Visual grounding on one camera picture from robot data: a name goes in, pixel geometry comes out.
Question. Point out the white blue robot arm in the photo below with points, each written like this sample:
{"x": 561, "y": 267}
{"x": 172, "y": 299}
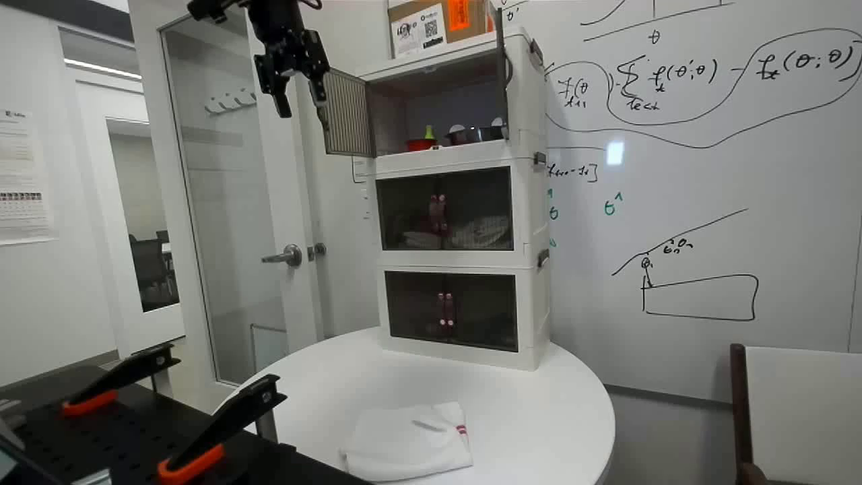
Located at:
{"x": 264, "y": 15}

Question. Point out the black orange clamp left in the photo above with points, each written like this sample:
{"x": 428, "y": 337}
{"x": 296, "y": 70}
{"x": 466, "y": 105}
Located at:
{"x": 102, "y": 392}

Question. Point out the black orange clamp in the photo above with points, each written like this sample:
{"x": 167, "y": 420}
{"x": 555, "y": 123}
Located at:
{"x": 102, "y": 392}
{"x": 252, "y": 406}

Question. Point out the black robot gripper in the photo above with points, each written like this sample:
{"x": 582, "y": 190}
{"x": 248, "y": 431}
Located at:
{"x": 291, "y": 53}

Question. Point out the white folded cloth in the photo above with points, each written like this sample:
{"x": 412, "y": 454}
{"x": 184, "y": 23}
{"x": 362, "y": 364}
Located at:
{"x": 408, "y": 443}

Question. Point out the black perforated workbench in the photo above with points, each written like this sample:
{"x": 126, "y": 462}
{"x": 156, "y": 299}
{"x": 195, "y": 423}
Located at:
{"x": 122, "y": 443}

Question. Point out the silver door handle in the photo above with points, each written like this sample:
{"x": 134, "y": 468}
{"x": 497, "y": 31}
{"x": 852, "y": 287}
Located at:
{"x": 289, "y": 256}

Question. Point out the cardboard box on cabinet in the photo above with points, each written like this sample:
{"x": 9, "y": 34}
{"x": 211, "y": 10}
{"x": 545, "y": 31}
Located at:
{"x": 420, "y": 26}

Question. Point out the open translucent cabinet door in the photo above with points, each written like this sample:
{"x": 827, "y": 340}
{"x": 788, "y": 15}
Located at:
{"x": 346, "y": 115}

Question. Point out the black orange clamp right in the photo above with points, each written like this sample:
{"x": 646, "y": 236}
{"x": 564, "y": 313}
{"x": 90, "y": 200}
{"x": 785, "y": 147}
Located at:
{"x": 252, "y": 406}

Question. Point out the glass door white frame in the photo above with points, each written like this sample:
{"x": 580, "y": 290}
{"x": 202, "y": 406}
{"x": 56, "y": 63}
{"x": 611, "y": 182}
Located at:
{"x": 235, "y": 190}

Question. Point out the silver metal bowl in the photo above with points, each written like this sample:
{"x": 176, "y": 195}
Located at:
{"x": 460, "y": 135}

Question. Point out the red bowl in cabinet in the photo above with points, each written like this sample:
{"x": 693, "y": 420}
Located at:
{"x": 417, "y": 144}

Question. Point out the wall whiteboard with drawings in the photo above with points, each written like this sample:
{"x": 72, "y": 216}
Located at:
{"x": 704, "y": 182}

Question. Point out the dark item in cabinet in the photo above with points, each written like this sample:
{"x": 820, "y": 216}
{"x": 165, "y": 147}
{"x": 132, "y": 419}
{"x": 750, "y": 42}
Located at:
{"x": 493, "y": 131}

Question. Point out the white three-tier storage cabinet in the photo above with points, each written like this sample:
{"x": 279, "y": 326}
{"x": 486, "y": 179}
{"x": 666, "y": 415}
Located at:
{"x": 460, "y": 233}

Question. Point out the green topped small bottle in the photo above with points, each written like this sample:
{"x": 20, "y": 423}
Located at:
{"x": 428, "y": 135}

